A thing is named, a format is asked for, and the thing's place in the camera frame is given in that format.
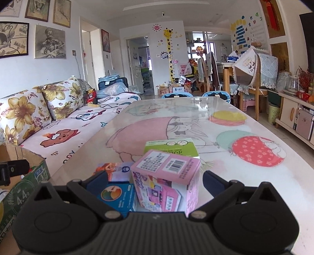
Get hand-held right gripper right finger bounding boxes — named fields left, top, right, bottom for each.
left=188, top=171, right=286, bottom=219

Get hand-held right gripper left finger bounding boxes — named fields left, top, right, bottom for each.
left=32, top=170, right=123, bottom=221

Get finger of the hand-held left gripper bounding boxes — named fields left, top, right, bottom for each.
left=0, top=159, right=30, bottom=186

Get green printed cardboard box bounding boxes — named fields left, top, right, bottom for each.
left=0, top=142, right=51, bottom=248

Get blue and pink figure box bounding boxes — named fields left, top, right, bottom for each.
left=96, top=161, right=135, bottom=182

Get pink toy box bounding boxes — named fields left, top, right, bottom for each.
left=130, top=149, right=202, bottom=213

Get green and white box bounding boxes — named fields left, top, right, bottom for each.
left=143, top=138, right=200, bottom=160

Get floral sofa cushion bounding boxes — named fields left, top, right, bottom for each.
left=41, top=77, right=84, bottom=120
left=0, top=89, right=54, bottom=146

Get sofa with cartoon cover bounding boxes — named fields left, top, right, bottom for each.
left=0, top=77, right=143, bottom=167

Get printed table cover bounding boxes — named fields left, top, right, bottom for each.
left=53, top=97, right=314, bottom=246

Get pink plastic stool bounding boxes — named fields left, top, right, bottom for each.
left=239, top=97, right=254, bottom=112

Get small blue chair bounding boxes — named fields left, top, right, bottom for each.
left=202, top=91, right=231, bottom=103
left=162, top=92, right=192, bottom=99

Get red snack box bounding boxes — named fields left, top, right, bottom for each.
left=86, top=89, right=97, bottom=104

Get green waste bin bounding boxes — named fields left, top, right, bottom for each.
left=268, top=103, right=281, bottom=124

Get pile of cartons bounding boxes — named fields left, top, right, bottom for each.
left=157, top=83, right=195, bottom=97

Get dark suitcase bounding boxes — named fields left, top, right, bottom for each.
left=98, top=76, right=129, bottom=93

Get cream television cabinet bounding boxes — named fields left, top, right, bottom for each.
left=275, top=91, right=314, bottom=148

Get dark green storage box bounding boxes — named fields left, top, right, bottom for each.
left=267, top=90, right=282, bottom=106

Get pink case in cabinet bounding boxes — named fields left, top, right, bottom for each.
left=295, top=108, right=314, bottom=141

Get wooden dining table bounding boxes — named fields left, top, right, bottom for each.
left=221, top=61, right=261, bottom=121

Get plastic drawer unit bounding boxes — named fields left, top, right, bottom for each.
left=141, top=67, right=151, bottom=92

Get chair with white printed cover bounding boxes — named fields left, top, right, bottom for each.
left=233, top=48, right=261, bottom=87

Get chair with blue cover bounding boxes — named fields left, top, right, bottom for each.
left=255, top=53, right=279, bottom=121

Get glass kettle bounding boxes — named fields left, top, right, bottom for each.
left=286, top=75, right=300, bottom=95

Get black framed cartoon drawing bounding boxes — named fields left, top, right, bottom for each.
left=0, top=22, right=30, bottom=59

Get unframed duck sketch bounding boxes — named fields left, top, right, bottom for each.
left=34, top=24, right=67, bottom=59

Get white water heater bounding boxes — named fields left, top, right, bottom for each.
left=221, top=45, right=232, bottom=62

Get giraffe height chart sticker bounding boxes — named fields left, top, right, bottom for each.
left=162, top=27, right=175, bottom=83

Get red berry branches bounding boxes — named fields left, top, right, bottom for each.
left=297, top=66, right=312, bottom=91

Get framed pencil sketch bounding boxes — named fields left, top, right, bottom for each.
left=0, top=0, right=22, bottom=17
left=53, top=0, right=72, bottom=28
left=25, top=0, right=51, bottom=23

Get black television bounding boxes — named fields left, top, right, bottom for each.
left=299, top=12, right=314, bottom=74

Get red knot hanging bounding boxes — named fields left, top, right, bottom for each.
left=265, top=0, right=280, bottom=31

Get black charger with cable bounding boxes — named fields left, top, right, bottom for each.
left=92, top=96, right=131, bottom=110

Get framed wall picture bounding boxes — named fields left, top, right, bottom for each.
left=101, top=29, right=111, bottom=53

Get yellow and blue wall chart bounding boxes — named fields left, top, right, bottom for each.
left=230, top=11, right=267, bottom=54

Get cork wall panel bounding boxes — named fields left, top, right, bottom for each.
left=259, top=0, right=285, bottom=39

